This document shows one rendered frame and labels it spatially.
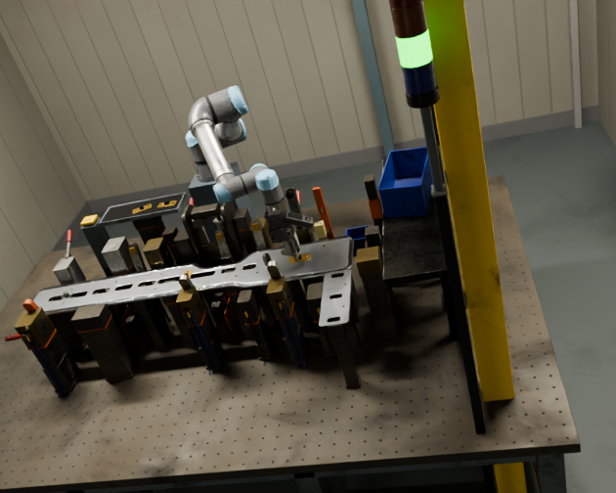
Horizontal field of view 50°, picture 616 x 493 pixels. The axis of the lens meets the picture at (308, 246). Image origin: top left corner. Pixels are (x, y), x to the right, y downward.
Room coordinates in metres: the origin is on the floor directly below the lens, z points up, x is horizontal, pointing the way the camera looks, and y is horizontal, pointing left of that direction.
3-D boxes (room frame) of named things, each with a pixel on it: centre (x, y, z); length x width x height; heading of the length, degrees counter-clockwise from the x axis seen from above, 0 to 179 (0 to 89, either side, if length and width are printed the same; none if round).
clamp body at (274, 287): (1.91, 0.15, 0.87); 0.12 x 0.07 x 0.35; 165
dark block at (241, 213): (2.38, 0.22, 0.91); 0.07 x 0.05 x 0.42; 165
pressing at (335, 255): (2.23, 0.51, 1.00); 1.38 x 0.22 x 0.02; 75
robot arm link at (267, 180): (2.12, 0.07, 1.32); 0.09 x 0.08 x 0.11; 9
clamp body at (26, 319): (2.19, 1.11, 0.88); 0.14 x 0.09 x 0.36; 165
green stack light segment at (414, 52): (1.36, -0.34, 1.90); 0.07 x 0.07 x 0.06
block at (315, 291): (1.90, 0.02, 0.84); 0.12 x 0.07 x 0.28; 165
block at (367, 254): (1.92, -0.19, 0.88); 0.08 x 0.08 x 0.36; 75
